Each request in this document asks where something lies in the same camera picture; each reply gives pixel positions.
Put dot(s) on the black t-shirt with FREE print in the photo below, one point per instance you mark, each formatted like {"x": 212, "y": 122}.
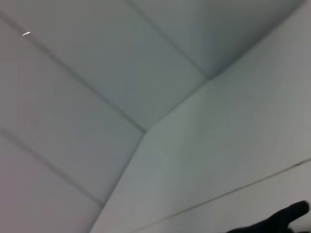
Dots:
{"x": 279, "y": 221}

